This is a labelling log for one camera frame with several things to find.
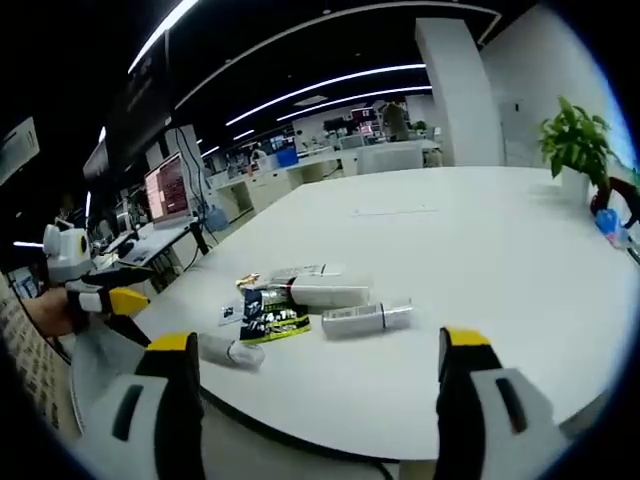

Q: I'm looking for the long ceiling light strip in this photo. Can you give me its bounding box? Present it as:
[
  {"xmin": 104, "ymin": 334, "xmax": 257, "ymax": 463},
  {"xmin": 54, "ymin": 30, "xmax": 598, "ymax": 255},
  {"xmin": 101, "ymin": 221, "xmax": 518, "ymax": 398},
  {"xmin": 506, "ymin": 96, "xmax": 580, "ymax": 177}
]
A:
[{"xmin": 126, "ymin": 0, "xmax": 202, "ymax": 75}]

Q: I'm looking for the black hanging panel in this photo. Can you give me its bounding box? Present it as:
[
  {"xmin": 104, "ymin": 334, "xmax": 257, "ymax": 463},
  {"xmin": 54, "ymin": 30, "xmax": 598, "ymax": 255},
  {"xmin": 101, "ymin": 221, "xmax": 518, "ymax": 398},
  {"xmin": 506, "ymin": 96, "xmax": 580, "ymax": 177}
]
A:
[{"xmin": 106, "ymin": 28, "xmax": 175, "ymax": 162}]

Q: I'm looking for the computer monitor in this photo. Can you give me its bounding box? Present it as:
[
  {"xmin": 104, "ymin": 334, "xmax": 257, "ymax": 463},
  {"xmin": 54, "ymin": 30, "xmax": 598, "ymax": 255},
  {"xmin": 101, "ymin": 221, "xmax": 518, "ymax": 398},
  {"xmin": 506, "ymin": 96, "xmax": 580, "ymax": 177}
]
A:
[{"xmin": 143, "ymin": 151, "xmax": 195, "ymax": 227}]

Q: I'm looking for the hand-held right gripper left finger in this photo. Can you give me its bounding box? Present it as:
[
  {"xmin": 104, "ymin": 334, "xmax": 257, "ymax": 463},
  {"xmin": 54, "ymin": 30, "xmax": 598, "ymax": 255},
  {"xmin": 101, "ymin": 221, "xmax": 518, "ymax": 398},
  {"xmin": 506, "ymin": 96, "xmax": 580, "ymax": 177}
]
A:
[{"xmin": 79, "ymin": 331, "xmax": 206, "ymax": 480}]

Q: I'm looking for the white low cabinet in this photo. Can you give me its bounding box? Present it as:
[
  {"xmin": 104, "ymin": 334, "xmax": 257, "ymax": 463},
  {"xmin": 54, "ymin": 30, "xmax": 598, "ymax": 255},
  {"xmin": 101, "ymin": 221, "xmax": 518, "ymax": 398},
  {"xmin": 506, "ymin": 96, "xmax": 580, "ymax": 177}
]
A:
[{"xmin": 356, "ymin": 139, "xmax": 427, "ymax": 175}]

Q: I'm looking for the person's left hand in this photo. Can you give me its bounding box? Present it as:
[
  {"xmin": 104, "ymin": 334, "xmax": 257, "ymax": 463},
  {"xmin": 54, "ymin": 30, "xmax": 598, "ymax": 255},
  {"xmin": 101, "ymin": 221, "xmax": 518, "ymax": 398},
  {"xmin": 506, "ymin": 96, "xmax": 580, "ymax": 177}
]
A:
[{"xmin": 36, "ymin": 288, "xmax": 93, "ymax": 338}]

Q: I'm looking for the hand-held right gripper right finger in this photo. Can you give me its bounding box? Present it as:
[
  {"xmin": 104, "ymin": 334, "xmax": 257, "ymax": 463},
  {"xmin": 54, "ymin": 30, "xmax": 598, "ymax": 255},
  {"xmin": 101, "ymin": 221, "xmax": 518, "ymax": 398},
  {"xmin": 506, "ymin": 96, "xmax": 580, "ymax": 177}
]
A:
[{"xmin": 434, "ymin": 326, "xmax": 574, "ymax": 480}]

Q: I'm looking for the person's beige printed shirt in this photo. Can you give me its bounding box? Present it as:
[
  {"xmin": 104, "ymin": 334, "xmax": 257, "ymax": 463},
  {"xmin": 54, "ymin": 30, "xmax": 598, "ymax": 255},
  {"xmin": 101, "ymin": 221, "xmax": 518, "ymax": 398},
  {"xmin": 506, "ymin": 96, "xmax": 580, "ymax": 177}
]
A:
[{"xmin": 0, "ymin": 272, "xmax": 76, "ymax": 437}]

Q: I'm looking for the black green skincare sachet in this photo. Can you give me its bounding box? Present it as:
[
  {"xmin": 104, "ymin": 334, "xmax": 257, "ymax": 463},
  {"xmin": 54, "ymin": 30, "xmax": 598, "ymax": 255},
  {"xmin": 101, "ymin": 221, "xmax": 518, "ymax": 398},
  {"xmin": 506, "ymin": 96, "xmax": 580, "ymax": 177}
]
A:
[{"xmin": 238, "ymin": 286, "xmax": 312, "ymax": 345}]

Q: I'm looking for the white skincare tube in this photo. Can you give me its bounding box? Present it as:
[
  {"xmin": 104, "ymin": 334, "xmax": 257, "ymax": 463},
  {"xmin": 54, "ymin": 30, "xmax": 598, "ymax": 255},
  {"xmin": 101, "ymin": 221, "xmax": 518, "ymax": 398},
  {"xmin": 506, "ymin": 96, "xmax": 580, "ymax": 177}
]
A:
[{"xmin": 288, "ymin": 278, "xmax": 372, "ymax": 307}]

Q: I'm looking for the potted green plant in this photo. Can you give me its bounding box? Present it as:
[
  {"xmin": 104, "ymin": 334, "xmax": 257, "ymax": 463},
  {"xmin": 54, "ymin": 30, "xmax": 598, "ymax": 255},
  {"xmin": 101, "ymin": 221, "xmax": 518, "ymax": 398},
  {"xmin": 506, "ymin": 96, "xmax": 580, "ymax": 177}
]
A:
[{"xmin": 536, "ymin": 94, "xmax": 620, "ymax": 207}]

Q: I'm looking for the curved ceiling light strip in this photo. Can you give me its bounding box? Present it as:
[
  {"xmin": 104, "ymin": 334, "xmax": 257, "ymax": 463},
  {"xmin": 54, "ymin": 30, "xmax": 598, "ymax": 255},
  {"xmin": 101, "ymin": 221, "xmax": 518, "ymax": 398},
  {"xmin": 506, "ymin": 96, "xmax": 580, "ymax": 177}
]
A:
[
  {"xmin": 224, "ymin": 62, "xmax": 429, "ymax": 127},
  {"xmin": 276, "ymin": 85, "xmax": 434, "ymax": 123}
]

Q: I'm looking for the clear plastic sachet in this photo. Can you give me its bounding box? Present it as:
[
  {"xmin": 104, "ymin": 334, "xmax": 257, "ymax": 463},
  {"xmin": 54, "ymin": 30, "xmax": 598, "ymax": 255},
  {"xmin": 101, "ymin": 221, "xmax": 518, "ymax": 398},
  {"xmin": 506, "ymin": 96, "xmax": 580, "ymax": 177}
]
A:
[{"xmin": 217, "ymin": 298, "xmax": 247, "ymax": 327}]

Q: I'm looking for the dark red black object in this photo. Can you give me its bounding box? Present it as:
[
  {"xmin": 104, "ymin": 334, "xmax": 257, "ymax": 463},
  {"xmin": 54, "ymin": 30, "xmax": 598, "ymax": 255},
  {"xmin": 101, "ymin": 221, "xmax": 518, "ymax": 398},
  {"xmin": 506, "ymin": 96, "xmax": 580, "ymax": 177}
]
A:
[{"xmin": 588, "ymin": 175, "xmax": 640, "ymax": 227}]

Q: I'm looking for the blue plastic bag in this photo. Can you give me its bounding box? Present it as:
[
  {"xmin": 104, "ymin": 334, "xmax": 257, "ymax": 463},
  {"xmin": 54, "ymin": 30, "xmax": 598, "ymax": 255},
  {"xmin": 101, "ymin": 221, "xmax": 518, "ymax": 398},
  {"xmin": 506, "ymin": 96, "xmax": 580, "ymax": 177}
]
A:
[{"xmin": 594, "ymin": 208, "xmax": 625, "ymax": 237}]

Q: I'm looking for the blue water jug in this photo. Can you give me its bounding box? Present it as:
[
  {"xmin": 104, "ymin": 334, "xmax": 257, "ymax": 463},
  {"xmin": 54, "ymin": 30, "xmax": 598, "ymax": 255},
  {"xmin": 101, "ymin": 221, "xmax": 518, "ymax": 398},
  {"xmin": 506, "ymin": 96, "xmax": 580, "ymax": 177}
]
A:
[{"xmin": 204, "ymin": 203, "xmax": 228, "ymax": 233}]

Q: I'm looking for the slim white skincare bottle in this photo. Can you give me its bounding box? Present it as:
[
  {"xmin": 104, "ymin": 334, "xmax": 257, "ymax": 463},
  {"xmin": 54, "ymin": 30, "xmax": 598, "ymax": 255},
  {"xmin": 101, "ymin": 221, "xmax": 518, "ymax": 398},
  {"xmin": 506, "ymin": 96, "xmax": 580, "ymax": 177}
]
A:
[{"xmin": 198, "ymin": 333, "xmax": 267, "ymax": 372}]

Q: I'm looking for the white office desk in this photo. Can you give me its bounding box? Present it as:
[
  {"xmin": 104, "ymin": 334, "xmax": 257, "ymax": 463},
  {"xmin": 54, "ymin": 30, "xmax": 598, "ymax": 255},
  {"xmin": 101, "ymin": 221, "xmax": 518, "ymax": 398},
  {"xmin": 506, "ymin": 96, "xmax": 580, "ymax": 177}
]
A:
[{"xmin": 101, "ymin": 218, "xmax": 211, "ymax": 294}]

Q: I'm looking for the white skincare bottle red band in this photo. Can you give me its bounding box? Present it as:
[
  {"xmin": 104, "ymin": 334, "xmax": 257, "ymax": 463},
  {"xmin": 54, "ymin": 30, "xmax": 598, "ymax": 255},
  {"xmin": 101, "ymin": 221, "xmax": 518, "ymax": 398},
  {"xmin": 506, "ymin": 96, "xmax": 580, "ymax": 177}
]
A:
[{"xmin": 321, "ymin": 298, "xmax": 415, "ymax": 342}]

